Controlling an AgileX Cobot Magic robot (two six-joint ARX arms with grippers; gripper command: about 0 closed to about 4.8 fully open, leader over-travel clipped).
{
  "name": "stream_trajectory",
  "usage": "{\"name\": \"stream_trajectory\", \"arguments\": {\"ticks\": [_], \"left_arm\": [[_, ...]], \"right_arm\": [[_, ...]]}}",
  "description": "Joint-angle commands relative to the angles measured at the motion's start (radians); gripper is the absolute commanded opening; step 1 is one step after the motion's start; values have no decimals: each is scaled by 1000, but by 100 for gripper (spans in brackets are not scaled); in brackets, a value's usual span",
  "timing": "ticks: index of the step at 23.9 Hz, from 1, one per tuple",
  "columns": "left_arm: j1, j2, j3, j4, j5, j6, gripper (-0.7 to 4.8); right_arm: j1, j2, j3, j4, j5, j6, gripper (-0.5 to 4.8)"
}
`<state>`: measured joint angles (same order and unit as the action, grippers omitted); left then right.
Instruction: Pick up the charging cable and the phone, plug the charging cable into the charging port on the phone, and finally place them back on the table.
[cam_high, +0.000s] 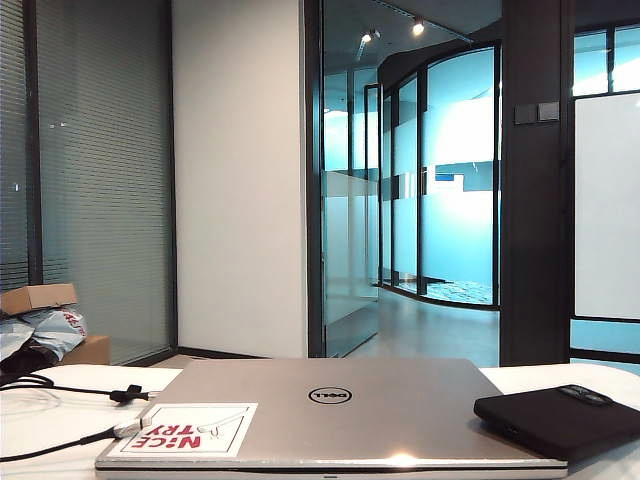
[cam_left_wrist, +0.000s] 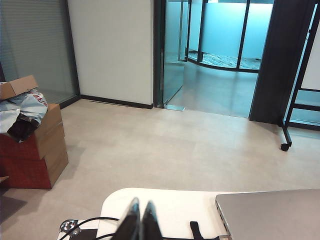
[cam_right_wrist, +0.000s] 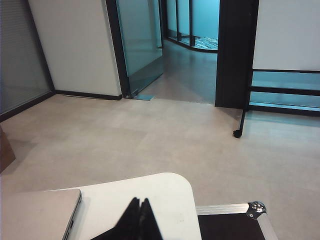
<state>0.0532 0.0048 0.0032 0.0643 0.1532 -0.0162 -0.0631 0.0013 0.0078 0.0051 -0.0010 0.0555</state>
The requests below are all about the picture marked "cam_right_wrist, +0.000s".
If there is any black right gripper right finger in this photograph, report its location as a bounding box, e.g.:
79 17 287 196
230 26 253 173
136 197 164 240

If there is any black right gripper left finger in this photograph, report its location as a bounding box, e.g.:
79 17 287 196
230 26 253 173
90 197 143 240

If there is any black aluminium-edged case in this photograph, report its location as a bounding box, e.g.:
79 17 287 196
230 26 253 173
195 200 276 240

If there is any silver Dell laptop with sticker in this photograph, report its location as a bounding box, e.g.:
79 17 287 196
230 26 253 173
0 188 83 240

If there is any large brown cardboard box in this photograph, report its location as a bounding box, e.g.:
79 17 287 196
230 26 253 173
0 124 17 174

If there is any glass door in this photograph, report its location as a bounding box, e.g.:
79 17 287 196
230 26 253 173
116 0 165 93

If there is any window blinds partition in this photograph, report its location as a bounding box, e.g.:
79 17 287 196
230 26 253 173
0 0 55 118

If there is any white mobile whiteboard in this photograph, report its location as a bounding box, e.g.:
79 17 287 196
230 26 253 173
232 0 320 139

